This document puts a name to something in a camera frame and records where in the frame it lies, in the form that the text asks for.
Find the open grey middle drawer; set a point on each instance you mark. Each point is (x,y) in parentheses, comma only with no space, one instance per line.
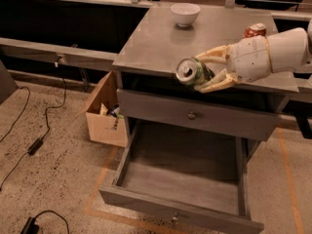
(184,176)

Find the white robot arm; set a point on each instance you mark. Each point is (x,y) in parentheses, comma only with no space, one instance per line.
(289,51)

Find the grey drawer cabinet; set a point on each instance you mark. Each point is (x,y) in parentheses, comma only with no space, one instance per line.
(268,95)

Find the grey metal railing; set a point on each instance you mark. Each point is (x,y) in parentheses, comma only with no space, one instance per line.
(65,52)

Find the black adapter at bottom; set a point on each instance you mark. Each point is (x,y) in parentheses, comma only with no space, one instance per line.
(31,227)

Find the black power adapter with cable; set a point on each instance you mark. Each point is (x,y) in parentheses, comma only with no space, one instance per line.
(30,126)

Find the cardboard box with items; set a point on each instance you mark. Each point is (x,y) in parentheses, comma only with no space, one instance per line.
(103,127)

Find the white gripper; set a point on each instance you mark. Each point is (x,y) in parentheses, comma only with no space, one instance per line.
(250,60)

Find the white ceramic bowl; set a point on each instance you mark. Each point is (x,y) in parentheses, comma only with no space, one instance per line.
(184,14)

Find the red cola can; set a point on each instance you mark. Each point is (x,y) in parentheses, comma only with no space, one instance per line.
(255,29)

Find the closed grey top drawer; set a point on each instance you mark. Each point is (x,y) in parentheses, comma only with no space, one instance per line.
(221,119)

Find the green crushed soda can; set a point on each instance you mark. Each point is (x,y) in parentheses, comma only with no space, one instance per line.
(192,72)

